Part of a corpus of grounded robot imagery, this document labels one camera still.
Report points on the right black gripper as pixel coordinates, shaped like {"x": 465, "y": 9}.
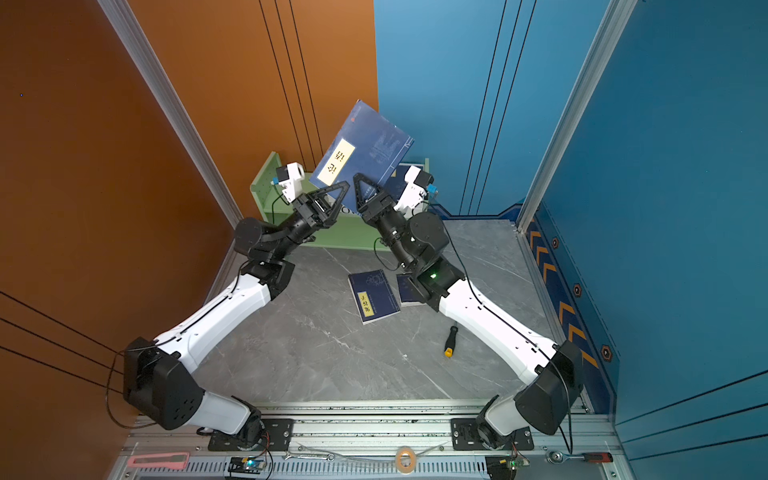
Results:
{"x": 381, "y": 208}

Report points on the right circuit board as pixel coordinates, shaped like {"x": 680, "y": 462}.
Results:
{"x": 505, "y": 467}

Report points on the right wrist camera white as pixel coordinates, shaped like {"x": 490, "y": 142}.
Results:
{"x": 414, "y": 199}

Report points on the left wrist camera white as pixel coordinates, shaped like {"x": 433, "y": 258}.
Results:
{"x": 289, "y": 178}

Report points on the blue book front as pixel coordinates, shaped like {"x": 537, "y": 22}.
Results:
{"x": 396, "y": 183}

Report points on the red handled ratchet wrench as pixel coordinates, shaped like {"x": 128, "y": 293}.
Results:
{"x": 559, "y": 457}

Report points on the tape roll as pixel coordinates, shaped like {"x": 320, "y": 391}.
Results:
{"x": 406, "y": 460}

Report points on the left circuit board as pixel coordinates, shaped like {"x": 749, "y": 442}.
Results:
{"x": 247, "y": 467}

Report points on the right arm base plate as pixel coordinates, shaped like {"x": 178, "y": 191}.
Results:
{"x": 469, "y": 435}

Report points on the blue book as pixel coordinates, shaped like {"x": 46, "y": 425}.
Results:
{"x": 408, "y": 294}
{"x": 367, "y": 143}
{"x": 396, "y": 183}
{"x": 373, "y": 296}

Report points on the pink tool on rail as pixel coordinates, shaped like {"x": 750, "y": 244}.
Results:
{"x": 171, "y": 461}

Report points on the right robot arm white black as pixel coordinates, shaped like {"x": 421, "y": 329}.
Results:
{"x": 551, "y": 373}

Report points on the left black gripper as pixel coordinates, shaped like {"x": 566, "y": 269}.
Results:
{"x": 307, "y": 215}

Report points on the circuit board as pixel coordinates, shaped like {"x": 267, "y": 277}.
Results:
{"x": 505, "y": 467}
{"x": 247, "y": 467}

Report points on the silver wrench on rail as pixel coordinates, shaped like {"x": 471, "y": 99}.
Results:
{"x": 302, "y": 455}

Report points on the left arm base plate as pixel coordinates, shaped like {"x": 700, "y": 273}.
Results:
{"x": 276, "y": 434}

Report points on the yellow black screwdriver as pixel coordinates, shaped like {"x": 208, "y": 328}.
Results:
{"x": 450, "y": 343}

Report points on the green wooden shelf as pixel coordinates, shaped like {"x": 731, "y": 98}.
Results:
{"x": 350, "y": 232}

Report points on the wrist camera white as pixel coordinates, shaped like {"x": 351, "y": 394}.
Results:
{"x": 289, "y": 178}
{"x": 414, "y": 199}

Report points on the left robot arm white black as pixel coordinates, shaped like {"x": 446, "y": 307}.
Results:
{"x": 158, "y": 374}

